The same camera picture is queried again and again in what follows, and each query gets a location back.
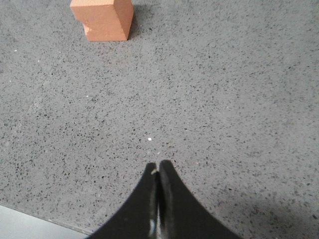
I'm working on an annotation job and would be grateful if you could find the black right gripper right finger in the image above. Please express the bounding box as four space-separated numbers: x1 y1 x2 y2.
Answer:
159 160 239 239

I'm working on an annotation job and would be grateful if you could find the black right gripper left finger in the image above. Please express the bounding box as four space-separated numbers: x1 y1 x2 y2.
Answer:
88 163 159 239

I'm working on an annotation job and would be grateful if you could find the orange foam cube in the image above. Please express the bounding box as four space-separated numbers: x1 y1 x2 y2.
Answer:
70 0 134 41

